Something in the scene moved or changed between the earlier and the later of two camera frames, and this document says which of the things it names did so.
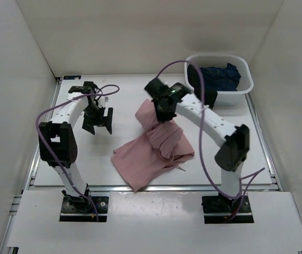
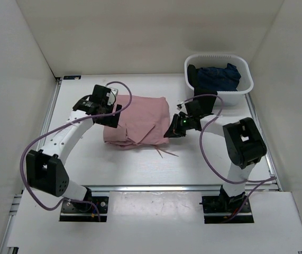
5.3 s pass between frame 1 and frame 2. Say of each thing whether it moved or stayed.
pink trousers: moved
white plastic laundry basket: stayed
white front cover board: stayed
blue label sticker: stayed
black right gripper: moved
